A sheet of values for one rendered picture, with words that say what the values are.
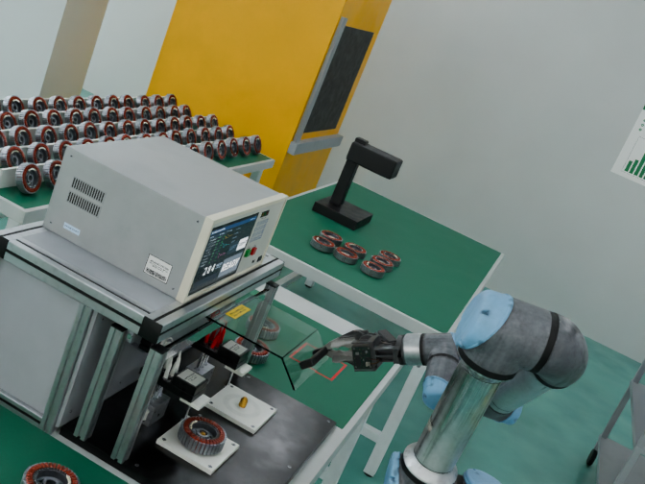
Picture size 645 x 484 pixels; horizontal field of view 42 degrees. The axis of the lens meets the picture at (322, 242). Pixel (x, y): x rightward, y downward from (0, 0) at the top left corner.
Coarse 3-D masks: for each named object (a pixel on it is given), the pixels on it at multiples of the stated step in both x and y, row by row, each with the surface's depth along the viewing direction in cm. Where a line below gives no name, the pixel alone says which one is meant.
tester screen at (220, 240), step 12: (228, 228) 187; (240, 228) 194; (216, 240) 184; (228, 240) 191; (204, 252) 180; (216, 252) 187; (240, 252) 203; (204, 264) 184; (216, 264) 191; (204, 276) 187; (216, 276) 195
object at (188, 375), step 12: (180, 372) 195; (192, 372) 197; (156, 384) 195; (168, 384) 193; (180, 384) 192; (192, 384) 192; (204, 384) 196; (156, 396) 199; (180, 396) 192; (192, 396) 192; (204, 396) 197
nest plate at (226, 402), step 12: (216, 396) 219; (228, 396) 222; (240, 396) 224; (252, 396) 226; (216, 408) 214; (228, 408) 216; (240, 408) 218; (252, 408) 220; (264, 408) 223; (228, 420) 213; (240, 420) 213; (252, 420) 215; (264, 420) 217; (252, 432) 211
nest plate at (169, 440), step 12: (168, 432) 196; (168, 444) 192; (180, 444) 193; (228, 444) 201; (180, 456) 191; (192, 456) 191; (204, 456) 193; (216, 456) 194; (228, 456) 197; (204, 468) 189; (216, 468) 191
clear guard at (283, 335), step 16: (256, 304) 211; (224, 320) 195; (240, 320) 199; (256, 320) 202; (272, 320) 206; (288, 320) 209; (256, 336) 194; (272, 336) 197; (288, 336) 200; (304, 336) 204; (320, 336) 211; (272, 352) 190; (288, 352) 192; (304, 352) 200; (288, 368) 190
